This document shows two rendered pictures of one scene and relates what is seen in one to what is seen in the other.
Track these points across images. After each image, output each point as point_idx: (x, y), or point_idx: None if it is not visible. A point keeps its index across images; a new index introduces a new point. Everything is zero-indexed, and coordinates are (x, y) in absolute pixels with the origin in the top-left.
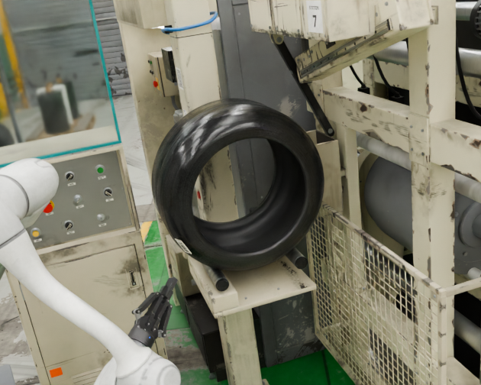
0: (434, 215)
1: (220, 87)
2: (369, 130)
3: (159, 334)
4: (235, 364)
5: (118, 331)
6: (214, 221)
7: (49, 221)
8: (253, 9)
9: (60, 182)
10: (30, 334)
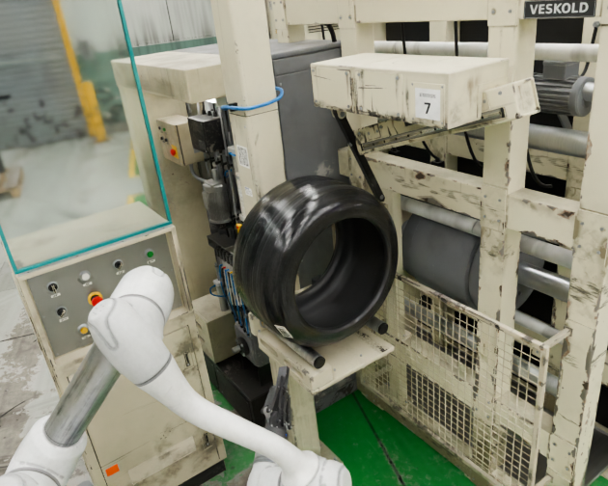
0: (505, 274)
1: None
2: (428, 196)
3: (287, 427)
4: (296, 426)
5: (286, 443)
6: None
7: None
8: (321, 86)
9: (108, 271)
10: None
